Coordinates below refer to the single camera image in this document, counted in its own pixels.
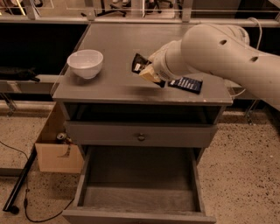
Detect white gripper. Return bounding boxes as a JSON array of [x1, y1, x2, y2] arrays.
[[139, 39, 200, 82]]

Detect black chocolate rxbar wrapper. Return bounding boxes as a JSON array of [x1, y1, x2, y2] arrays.
[[131, 53, 151, 74]]

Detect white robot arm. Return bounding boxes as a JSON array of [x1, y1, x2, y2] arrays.
[[140, 24, 280, 110]]

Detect round brass drawer knob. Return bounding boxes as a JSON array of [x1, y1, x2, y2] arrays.
[[137, 133, 145, 142]]

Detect grey drawer cabinet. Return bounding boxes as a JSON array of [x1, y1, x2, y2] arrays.
[[52, 23, 234, 224]]

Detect closed grey upper drawer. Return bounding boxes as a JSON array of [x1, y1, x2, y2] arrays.
[[65, 121, 217, 148]]

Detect open grey middle drawer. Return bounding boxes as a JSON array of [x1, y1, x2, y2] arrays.
[[62, 146, 216, 224]]

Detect blue snack bar wrapper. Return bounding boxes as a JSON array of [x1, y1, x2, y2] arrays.
[[168, 77, 203, 95]]

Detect black office chair base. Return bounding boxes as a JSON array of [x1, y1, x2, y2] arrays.
[[87, 0, 174, 18]]

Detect white ceramic bowl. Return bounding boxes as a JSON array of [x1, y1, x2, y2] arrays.
[[66, 49, 103, 79]]

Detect metal drink can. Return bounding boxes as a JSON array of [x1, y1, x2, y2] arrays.
[[56, 133, 67, 141]]

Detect cardboard box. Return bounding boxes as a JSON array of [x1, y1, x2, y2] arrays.
[[35, 104, 84, 173]]

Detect black metal floor bar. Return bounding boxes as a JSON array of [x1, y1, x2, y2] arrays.
[[0, 147, 37, 214]]

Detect white hanging cable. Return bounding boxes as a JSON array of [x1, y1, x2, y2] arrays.
[[230, 17, 263, 99]]

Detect metal railing frame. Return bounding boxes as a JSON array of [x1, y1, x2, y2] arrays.
[[0, 0, 280, 28]]

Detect black object on rail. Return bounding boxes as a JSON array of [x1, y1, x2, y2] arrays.
[[0, 66, 40, 82]]

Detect black floor cable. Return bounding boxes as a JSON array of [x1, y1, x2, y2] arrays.
[[0, 141, 75, 223]]

